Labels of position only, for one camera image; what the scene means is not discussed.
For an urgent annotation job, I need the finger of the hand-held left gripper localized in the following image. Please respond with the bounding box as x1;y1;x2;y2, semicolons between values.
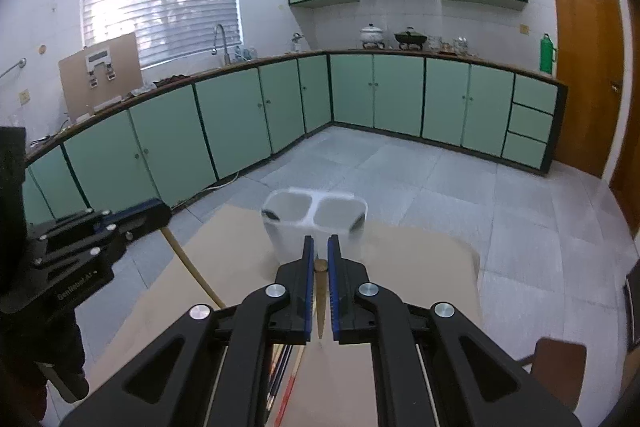
27;199;172;249
30;229;134;281

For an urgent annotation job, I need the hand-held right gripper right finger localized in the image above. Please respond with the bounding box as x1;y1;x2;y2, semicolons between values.
327;234;585;427

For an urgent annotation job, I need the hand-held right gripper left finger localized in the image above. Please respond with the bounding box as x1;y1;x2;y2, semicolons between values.
59;234;317;427

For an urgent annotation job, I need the brown wooden chopstick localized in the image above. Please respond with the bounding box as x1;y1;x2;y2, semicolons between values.
314;258;329;341

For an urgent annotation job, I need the white two-compartment utensil holder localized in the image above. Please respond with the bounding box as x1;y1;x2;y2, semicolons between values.
261;189;368;269

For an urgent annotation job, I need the light wooden chopstick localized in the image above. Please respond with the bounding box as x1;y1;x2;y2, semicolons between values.
160;227;227;311

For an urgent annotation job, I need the black chopstick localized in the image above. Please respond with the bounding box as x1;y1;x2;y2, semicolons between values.
276;344;295;400
269;344;288;410

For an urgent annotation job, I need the pale wooden chopstick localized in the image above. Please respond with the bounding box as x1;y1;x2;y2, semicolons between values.
290;344;304;385

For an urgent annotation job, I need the red chopstick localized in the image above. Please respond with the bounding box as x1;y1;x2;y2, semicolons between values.
279;372;297;419

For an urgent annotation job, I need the dark cloth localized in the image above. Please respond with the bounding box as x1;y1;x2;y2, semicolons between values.
152;74;196;89

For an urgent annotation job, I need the cardboard board with white devices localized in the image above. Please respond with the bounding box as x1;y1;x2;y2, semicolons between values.
58;32;144;122

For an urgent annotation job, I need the green base cabinet run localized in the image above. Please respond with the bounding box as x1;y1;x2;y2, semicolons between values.
20;51;569;226

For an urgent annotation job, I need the steel towel bar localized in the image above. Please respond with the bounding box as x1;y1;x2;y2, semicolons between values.
0;58;27;80

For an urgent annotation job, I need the steel sink faucet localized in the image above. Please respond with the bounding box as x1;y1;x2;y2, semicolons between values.
212;23;232;68

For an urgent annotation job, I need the white lidded pot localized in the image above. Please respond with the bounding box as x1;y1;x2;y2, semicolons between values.
359;23;386;48

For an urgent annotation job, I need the black lidded wok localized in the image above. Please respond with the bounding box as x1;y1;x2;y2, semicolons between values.
394;27;429;52

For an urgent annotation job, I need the brown wooden stool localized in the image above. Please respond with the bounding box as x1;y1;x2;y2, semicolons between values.
517;337;587;413

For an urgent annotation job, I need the green thermos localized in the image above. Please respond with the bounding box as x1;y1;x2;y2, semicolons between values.
539;33;558;76

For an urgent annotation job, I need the brown wooden door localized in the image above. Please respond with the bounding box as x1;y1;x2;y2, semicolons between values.
548;0;626;180
610;0;640;240

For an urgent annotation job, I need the white floor cable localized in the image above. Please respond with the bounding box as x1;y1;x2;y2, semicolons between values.
201;171;241;194

